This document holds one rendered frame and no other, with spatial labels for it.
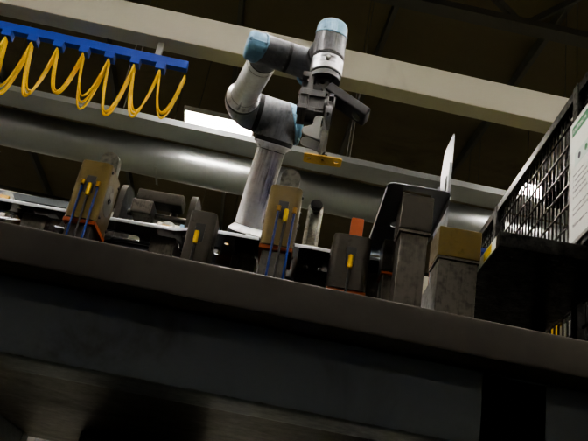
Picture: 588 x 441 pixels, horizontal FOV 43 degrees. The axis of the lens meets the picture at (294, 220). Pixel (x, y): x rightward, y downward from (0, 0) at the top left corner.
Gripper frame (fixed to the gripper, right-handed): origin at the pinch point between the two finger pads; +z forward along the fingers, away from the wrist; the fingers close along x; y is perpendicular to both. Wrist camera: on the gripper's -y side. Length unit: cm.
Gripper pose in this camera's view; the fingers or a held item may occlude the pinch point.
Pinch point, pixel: (323, 152)
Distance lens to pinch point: 164.0
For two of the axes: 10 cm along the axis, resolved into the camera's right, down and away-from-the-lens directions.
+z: -1.4, 9.0, -4.2
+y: -9.9, -1.5, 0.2
